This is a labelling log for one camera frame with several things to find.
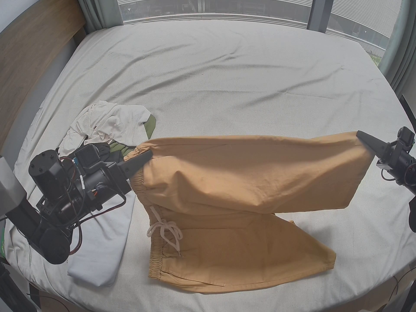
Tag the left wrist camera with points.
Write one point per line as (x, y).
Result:
(87, 156)

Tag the black garment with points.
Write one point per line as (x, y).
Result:
(110, 153)

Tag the bed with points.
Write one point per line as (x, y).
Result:
(247, 86)

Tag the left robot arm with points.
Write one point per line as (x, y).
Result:
(48, 174)

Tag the pale grey garment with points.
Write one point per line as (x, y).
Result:
(100, 255)

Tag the green garment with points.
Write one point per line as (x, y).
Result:
(150, 127)

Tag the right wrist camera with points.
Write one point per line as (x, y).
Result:
(406, 135)

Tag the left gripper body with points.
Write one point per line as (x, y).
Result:
(100, 182)

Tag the green object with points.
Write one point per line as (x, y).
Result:
(1, 245)

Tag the white garment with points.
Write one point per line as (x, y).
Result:
(120, 122)

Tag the tan shorts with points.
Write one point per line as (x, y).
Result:
(247, 180)

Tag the blue-green curtain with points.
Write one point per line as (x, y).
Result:
(94, 2)
(401, 44)

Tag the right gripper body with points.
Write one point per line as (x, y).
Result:
(401, 164)

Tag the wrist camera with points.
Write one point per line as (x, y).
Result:
(406, 135)
(87, 156)

